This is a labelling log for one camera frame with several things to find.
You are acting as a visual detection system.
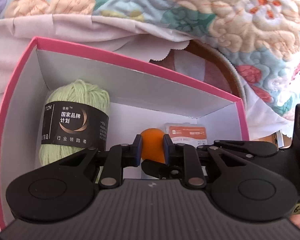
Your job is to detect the pink cardboard storage box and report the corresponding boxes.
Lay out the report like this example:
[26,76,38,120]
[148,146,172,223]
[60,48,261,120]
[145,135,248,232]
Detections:
[0,37,249,229]

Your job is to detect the floral quilted bedspread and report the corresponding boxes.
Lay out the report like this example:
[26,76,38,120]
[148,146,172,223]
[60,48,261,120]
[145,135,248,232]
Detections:
[0,0,300,139]

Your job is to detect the green yarn ball black label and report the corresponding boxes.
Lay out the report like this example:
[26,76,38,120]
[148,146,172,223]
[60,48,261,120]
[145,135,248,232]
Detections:
[39,80,110,166]

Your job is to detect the checkered plush floor rug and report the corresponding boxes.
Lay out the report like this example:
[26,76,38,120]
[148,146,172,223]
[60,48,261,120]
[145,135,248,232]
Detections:
[0,35,237,104]

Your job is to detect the papers under bed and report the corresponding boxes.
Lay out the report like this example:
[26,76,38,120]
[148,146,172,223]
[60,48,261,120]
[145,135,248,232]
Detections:
[274,131,292,148]

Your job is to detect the orange label clear plastic box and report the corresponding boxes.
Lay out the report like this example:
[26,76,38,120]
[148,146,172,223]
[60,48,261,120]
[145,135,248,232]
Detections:
[165,123,207,147]

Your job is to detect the orange sponge ball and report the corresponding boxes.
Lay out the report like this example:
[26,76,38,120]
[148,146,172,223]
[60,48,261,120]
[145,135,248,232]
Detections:
[141,128,165,164]

